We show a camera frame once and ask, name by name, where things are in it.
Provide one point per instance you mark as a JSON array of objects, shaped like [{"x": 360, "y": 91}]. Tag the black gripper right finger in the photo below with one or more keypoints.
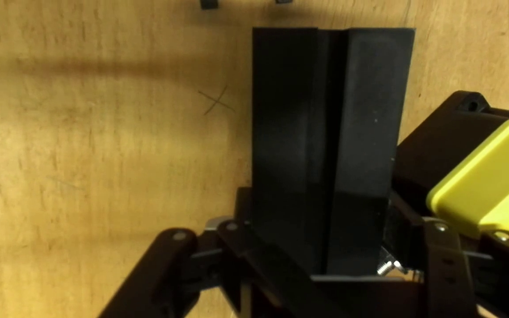
[{"x": 461, "y": 277}]

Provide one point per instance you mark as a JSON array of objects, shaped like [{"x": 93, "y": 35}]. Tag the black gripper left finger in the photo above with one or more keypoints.
[{"x": 173, "y": 277}]

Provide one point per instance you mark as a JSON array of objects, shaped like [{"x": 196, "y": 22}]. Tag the yellow red emergency stop button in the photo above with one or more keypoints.
[{"x": 491, "y": 178}]

